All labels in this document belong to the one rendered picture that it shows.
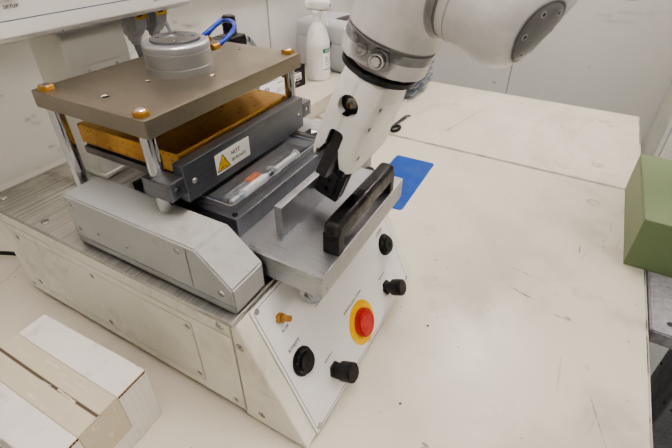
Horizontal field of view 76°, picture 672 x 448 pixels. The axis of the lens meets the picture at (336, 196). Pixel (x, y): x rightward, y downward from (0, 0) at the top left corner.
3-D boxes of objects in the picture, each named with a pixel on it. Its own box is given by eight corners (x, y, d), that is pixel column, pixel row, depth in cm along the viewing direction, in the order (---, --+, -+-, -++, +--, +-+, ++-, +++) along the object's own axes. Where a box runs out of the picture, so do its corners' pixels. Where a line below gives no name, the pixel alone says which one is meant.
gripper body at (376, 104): (399, 90, 35) (354, 187, 42) (437, 59, 43) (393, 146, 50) (323, 48, 36) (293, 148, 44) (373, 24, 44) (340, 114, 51)
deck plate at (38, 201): (-18, 204, 62) (-21, 199, 61) (168, 119, 87) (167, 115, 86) (232, 329, 43) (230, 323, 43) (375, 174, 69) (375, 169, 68)
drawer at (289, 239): (129, 222, 56) (111, 171, 52) (237, 154, 72) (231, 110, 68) (322, 305, 44) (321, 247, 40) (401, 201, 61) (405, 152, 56)
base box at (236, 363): (33, 289, 71) (-13, 204, 62) (196, 184, 99) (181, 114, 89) (307, 451, 50) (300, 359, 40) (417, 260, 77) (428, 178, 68)
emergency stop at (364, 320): (356, 342, 60) (346, 320, 59) (369, 322, 63) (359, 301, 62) (366, 343, 59) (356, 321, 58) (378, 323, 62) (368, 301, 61)
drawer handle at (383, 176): (322, 251, 46) (321, 221, 44) (379, 186, 57) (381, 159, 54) (338, 257, 45) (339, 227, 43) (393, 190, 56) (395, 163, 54)
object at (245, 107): (86, 152, 54) (59, 78, 49) (208, 97, 70) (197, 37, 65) (186, 187, 47) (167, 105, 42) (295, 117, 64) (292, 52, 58)
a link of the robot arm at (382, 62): (416, 69, 34) (401, 100, 36) (448, 43, 40) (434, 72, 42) (329, 21, 36) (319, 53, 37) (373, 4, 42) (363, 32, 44)
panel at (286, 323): (316, 434, 51) (247, 312, 45) (407, 277, 73) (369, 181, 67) (329, 438, 50) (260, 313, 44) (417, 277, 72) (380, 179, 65)
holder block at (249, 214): (137, 198, 54) (131, 181, 53) (239, 138, 69) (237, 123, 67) (239, 238, 48) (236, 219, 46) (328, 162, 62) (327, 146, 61)
